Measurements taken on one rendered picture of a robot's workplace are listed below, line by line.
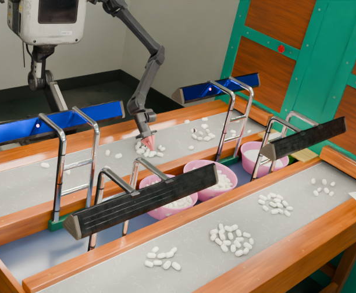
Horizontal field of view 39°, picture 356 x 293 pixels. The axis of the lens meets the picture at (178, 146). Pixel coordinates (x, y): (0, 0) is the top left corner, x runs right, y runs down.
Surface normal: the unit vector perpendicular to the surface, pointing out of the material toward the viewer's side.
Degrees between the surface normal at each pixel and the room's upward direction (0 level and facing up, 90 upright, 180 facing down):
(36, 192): 0
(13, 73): 90
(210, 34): 90
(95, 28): 90
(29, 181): 0
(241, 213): 0
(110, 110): 58
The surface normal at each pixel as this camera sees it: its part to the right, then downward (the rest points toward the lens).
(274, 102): -0.71, 0.22
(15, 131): 0.68, -0.06
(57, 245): 0.19, -0.85
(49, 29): 0.57, 0.50
